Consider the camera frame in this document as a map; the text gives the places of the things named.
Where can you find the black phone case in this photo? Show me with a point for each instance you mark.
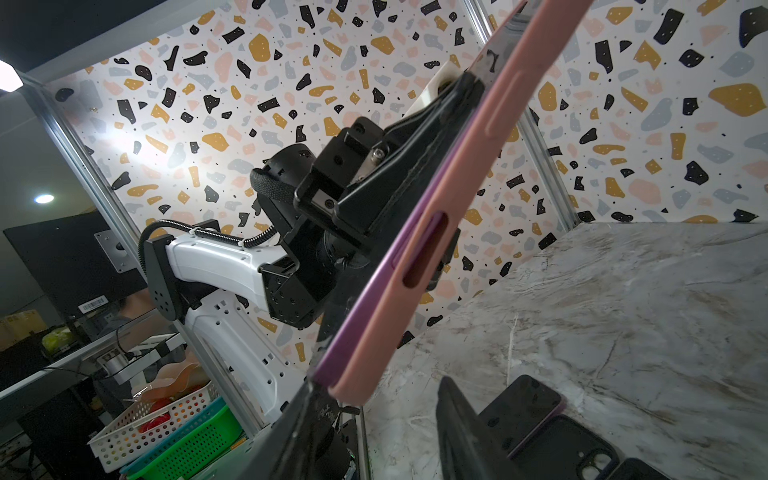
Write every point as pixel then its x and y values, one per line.
pixel 565 449

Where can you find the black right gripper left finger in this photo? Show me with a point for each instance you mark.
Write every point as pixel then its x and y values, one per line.
pixel 308 441

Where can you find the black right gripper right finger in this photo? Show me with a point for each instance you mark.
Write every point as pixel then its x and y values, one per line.
pixel 467 449

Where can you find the aluminium left corner post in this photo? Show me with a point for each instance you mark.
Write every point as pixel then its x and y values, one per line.
pixel 533 139

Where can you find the large black phone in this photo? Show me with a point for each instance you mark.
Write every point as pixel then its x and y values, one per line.
pixel 519 411

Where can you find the white plastic basket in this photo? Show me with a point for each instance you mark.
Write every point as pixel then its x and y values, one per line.
pixel 143 426

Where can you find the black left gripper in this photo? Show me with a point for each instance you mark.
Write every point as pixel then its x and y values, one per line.
pixel 353 188

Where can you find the green plastic basket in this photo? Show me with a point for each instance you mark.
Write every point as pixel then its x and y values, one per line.
pixel 190 448

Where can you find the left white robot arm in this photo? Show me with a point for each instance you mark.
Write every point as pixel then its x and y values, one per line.
pixel 199 275

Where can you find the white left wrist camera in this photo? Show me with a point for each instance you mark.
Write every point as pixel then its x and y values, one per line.
pixel 444 93

